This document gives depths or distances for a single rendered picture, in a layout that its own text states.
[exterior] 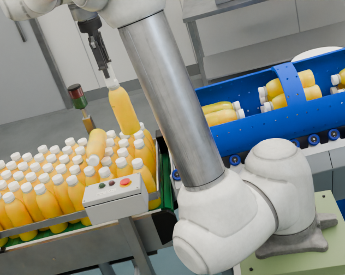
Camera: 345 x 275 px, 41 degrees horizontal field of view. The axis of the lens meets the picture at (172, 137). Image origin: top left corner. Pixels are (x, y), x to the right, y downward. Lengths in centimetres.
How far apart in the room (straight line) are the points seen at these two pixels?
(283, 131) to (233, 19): 344
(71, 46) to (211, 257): 445
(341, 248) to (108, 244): 91
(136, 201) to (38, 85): 408
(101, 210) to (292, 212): 69
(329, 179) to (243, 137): 41
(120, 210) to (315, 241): 66
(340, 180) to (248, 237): 93
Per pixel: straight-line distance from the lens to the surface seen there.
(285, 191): 109
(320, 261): 120
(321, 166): 181
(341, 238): 126
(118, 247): 181
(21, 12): 140
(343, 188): 196
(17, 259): 191
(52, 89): 547
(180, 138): 94
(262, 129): 166
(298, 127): 170
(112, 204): 154
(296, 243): 121
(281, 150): 110
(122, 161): 168
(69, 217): 176
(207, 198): 97
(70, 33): 523
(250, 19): 507
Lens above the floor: 190
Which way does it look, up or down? 28 degrees down
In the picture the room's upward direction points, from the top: 18 degrees counter-clockwise
